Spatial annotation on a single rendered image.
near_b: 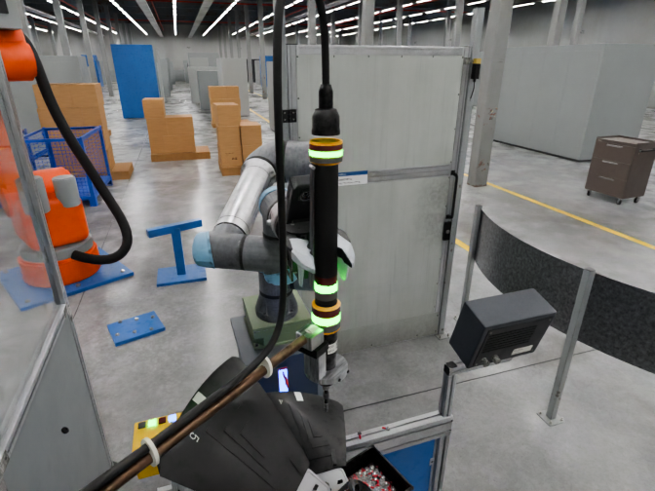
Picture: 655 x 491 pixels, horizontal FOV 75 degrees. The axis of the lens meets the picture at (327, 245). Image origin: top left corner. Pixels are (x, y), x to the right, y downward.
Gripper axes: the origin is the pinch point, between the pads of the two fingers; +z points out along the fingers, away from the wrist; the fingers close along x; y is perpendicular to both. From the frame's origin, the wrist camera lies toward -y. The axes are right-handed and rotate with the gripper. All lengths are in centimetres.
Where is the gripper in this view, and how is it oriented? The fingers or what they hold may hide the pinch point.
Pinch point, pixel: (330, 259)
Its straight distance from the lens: 58.4
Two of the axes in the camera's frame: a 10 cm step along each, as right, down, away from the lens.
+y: 0.0, 9.2, 3.9
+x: -9.5, 1.3, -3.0
